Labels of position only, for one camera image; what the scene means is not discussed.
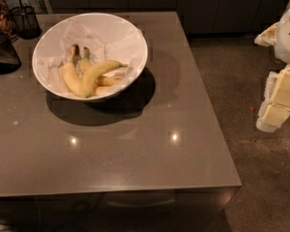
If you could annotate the black mesh pen cup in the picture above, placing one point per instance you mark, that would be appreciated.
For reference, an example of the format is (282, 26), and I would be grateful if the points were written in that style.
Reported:
(26, 22)

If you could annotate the white bowl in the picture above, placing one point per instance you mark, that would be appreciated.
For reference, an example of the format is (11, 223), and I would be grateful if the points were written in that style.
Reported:
(96, 24)

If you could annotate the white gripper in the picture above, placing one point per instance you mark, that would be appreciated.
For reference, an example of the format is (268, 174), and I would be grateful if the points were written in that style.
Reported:
(288, 36)

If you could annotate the white paper liner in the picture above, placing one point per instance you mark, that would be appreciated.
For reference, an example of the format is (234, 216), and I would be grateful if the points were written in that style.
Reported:
(119, 45)

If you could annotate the glass jar with snacks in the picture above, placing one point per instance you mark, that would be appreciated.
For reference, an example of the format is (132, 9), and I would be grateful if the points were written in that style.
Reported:
(7, 24)

